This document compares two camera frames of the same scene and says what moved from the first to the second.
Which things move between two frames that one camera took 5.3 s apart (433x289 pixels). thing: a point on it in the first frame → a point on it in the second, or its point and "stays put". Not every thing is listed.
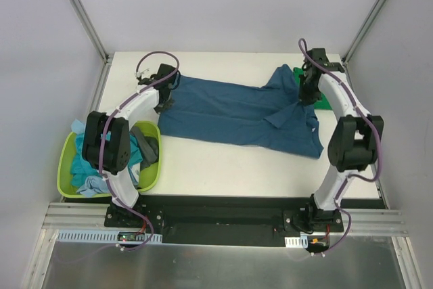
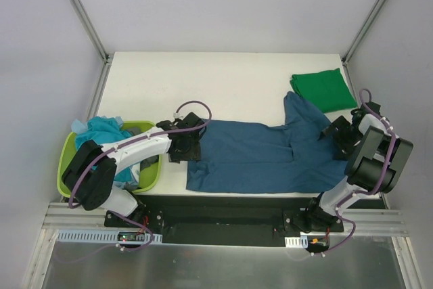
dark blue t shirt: x=268 y=119 → x=289 y=158
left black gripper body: x=166 y=100 → x=195 y=138
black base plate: x=258 y=220 stays put
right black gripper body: x=308 y=92 → x=333 y=130
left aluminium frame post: x=81 y=12 stays put
